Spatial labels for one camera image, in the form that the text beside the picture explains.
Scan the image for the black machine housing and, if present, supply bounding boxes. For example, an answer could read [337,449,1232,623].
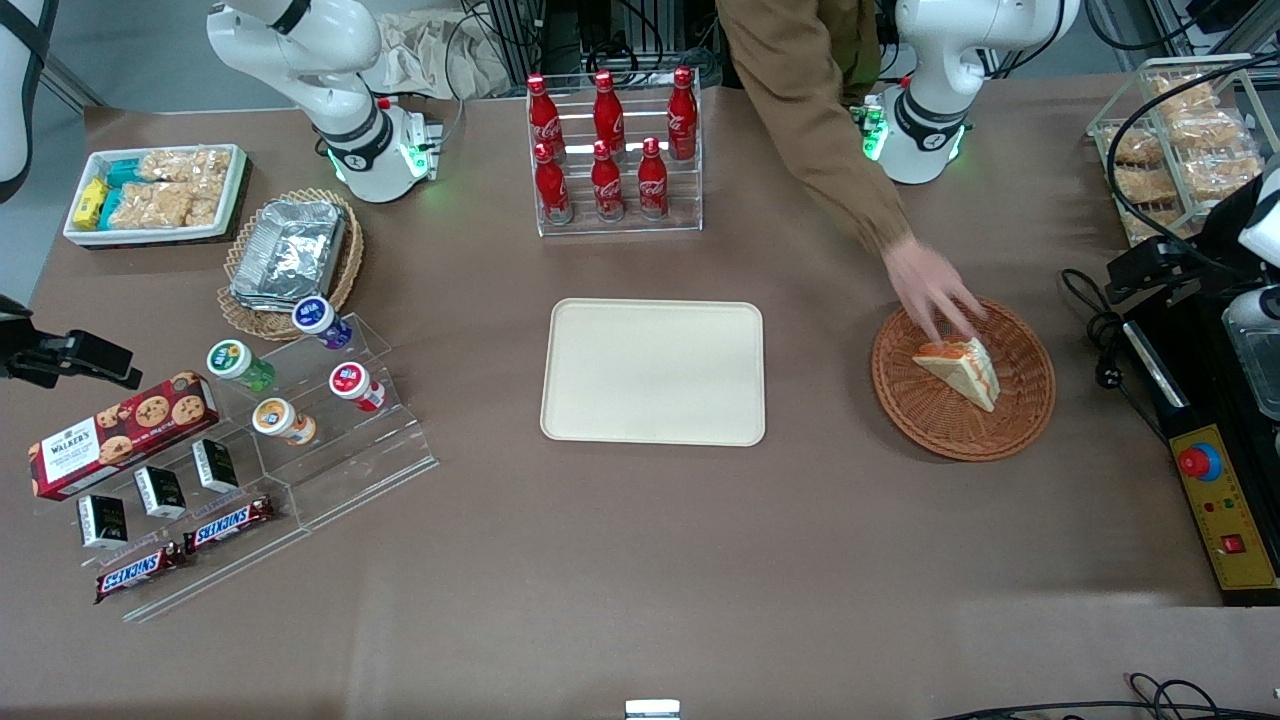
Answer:
[1122,290,1280,608]

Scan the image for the bare person hand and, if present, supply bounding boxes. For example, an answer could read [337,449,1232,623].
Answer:
[883,234,987,347]

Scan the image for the purple gum bottle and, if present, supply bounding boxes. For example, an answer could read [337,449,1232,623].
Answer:
[292,296,354,352]

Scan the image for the packaged bread bun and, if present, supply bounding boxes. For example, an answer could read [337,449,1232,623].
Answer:
[1145,74,1223,117]
[1180,150,1267,203]
[1165,110,1253,153]
[1124,205,1193,247]
[1112,165,1183,207]
[1100,127,1163,167]

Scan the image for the red Coca-Cola bottle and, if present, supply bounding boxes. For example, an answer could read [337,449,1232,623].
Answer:
[637,137,669,221]
[593,70,627,153]
[527,73,566,163]
[533,142,573,225]
[590,140,626,222]
[667,66,699,162]

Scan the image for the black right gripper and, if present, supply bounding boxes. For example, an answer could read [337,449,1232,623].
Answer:
[0,295,144,391]

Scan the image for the white rectangular snack bin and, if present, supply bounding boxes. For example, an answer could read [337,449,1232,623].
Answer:
[63,144,249,248]

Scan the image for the red Walkers cookie box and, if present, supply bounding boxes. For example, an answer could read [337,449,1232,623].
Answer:
[28,371,222,502]

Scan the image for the Snickers chocolate bar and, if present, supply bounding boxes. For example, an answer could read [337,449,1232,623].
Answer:
[183,496,276,555]
[94,542,188,605]

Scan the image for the clear acrylic stepped display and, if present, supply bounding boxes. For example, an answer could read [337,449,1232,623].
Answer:
[60,312,440,624]

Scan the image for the orange gum bottle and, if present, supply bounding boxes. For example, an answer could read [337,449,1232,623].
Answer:
[251,398,318,448]

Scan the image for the black floor cables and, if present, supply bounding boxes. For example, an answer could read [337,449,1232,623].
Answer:
[930,672,1280,720]

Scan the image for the crumpled clear plastic sheet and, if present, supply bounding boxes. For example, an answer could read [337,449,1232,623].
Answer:
[362,10,513,100]

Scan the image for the cream plastic tray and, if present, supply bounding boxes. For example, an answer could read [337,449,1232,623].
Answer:
[540,298,767,447]

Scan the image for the clear acrylic bottle rack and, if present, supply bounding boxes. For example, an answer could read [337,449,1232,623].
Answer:
[526,85,704,239]

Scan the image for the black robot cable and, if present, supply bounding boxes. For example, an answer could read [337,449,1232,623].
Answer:
[1104,55,1280,273]

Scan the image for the yellow snack packet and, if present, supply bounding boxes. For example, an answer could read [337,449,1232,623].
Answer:
[74,177,109,230]

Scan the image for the light wicker basket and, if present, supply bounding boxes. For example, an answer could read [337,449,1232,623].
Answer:
[217,188,365,342]

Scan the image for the yellow control panel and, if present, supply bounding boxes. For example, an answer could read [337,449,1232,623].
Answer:
[1168,424,1280,593]

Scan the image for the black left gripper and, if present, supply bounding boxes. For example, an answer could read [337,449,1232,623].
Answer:
[1105,180,1266,307]

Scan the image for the brown sleeved person forearm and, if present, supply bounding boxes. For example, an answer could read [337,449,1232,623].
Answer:
[715,0,914,257]

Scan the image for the red gum bottle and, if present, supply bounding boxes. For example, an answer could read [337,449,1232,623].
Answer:
[329,362,388,414]

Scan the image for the clear plastic lidded container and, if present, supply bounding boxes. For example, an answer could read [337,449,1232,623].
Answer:
[1221,285,1280,421]

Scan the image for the triangular sandwich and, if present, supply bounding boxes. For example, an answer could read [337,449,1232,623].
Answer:
[912,337,1001,413]

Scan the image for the clear wire bread rack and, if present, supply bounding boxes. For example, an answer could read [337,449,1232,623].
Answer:
[1086,54,1280,249]

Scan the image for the green gum bottle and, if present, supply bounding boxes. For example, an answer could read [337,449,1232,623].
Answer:
[206,340,277,394]

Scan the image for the red emergency stop button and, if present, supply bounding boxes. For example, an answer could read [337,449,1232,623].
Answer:
[1177,441,1224,484]

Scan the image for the stack of foil containers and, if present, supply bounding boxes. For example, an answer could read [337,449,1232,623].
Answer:
[230,199,348,314]

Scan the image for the small black white carton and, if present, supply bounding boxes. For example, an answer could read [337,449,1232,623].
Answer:
[78,494,130,550]
[134,466,188,520]
[192,439,241,495]

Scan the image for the clear rice cracker bag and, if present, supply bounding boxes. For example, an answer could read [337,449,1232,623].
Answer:
[112,182,225,230]
[138,148,234,193]

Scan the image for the round brown wicker basket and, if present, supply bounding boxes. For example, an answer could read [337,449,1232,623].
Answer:
[871,297,1057,463]

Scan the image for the black power cable with plug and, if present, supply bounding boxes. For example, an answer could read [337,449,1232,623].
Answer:
[1060,267,1173,443]

